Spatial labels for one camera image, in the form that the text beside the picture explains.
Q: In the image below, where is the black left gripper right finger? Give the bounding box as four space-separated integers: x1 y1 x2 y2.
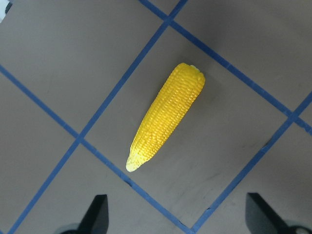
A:
245 193 312 234

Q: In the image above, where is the yellow corn cob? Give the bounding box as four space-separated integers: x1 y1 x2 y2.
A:
126 63 205 172

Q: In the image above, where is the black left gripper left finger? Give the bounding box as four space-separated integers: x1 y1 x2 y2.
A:
57 195 108 234

